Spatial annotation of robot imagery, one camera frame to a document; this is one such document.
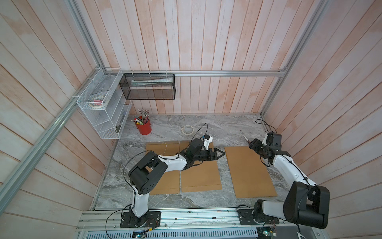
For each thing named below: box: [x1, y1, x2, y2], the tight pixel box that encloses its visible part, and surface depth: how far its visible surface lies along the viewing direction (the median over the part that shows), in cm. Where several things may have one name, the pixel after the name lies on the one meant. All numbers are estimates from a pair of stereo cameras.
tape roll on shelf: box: [89, 95, 108, 109], surface depth 75 cm
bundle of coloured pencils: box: [137, 108, 150, 125], surface depth 100 cm
